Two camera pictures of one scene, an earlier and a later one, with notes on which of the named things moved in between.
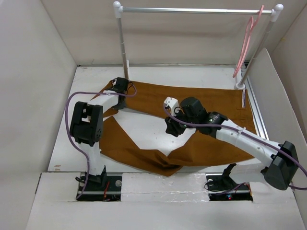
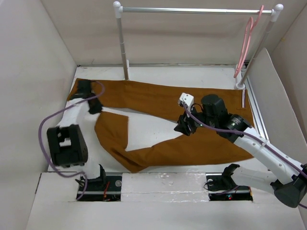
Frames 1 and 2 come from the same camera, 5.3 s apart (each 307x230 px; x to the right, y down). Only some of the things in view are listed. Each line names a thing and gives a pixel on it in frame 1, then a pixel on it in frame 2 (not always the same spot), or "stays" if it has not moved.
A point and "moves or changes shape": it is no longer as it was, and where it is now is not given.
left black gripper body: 120,105 to 98,108
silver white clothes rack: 257,54 stays
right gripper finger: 172,127 to 183,126
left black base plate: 106,187 stays
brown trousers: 199,149 moves or changes shape
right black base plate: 222,188 stays
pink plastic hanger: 251,22 stays
